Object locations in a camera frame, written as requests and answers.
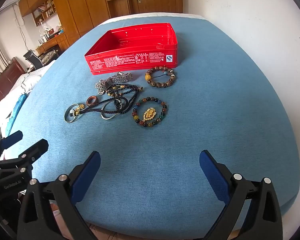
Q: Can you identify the thin silver bangle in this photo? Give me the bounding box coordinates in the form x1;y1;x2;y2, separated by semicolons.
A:
100;99;128;121

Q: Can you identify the brown wooden headboard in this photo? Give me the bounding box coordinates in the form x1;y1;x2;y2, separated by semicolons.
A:
0;57;27;105

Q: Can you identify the brown bead bracelet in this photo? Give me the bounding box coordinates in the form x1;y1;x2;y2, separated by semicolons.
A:
144;66;177;88

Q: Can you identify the teal pillow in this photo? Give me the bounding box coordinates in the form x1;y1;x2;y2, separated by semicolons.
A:
5;94;28;137

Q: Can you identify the white duvet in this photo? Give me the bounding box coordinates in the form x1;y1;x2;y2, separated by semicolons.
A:
0;60;57;136

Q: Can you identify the silver chain bracelet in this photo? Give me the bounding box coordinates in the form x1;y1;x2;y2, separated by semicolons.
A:
104;72;133;85

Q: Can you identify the patterned cushion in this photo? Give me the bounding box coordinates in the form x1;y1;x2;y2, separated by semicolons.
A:
41;50;58;62

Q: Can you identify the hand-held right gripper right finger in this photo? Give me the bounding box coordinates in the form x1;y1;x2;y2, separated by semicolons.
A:
199;150;283;240

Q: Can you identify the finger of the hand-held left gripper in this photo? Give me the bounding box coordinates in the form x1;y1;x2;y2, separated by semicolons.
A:
0;139;49;174
0;130;24;159

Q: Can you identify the wooden wardrobe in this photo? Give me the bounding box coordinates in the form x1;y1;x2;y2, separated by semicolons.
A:
50;0;184;37

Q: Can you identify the black bead necklace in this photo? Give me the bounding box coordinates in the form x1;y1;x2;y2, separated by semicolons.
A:
105;84;144;115

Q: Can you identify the dark cord wooden ring necklace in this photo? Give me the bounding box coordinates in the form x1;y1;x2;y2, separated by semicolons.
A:
74;95;123;117

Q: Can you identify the silver flower brooch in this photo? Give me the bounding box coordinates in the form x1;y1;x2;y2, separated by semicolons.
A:
94;79;108;95

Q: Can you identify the multicolour bead bracelet gold pendant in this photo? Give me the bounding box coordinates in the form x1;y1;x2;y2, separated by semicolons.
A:
132;97;168;128

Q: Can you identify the white air conditioner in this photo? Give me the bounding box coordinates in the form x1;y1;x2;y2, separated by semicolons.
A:
0;0;20;13

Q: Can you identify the red tin box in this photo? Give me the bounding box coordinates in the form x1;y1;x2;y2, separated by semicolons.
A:
84;22;178;76

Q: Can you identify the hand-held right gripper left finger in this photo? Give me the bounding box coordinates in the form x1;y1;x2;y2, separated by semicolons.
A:
17;151;101;240

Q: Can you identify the black office chair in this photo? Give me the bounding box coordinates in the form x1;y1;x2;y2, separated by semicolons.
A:
24;49;46;68

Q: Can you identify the wooden desk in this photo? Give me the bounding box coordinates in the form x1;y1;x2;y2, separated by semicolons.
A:
36;33;71;53

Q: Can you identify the wide silver bangle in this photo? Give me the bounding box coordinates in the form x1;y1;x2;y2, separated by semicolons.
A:
64;102;87;123

